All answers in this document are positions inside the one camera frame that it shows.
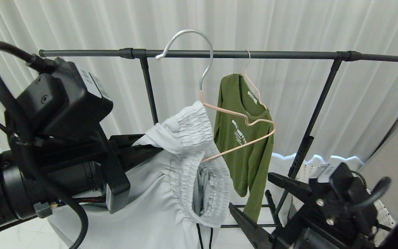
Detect pink clothes hanger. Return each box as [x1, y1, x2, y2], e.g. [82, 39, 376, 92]
[155, 29, 276, 164]
[241, 51, 268, 110]

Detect black clothes rack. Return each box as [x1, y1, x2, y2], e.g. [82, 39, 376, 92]
[39, 48, 398, 229]

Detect white curtain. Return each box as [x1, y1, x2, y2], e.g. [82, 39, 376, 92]
[0, 0, 398, 163]

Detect pale grey shorts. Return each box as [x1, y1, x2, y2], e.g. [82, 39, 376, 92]
[47, 101, 233, 249]

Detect green printed t-shirt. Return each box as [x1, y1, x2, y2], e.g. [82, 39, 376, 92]
[214, 74, 275, 222]

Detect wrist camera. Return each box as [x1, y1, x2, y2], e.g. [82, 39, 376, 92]
[15, 57, 114, 139]
[308, 162, 381, 239]

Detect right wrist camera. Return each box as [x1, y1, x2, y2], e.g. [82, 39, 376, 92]
[308, 162, 381, 239]

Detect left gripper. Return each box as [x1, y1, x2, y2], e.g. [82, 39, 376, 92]
[45, 124, 165, 214]

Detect white laundry basket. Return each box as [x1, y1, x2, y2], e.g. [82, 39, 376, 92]
[295, 164, 397, 247]

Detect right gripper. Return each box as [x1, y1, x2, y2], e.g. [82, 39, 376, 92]
[228, 172, 362, 249]

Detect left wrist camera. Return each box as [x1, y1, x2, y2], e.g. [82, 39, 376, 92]
[15, 57, 114, 139]

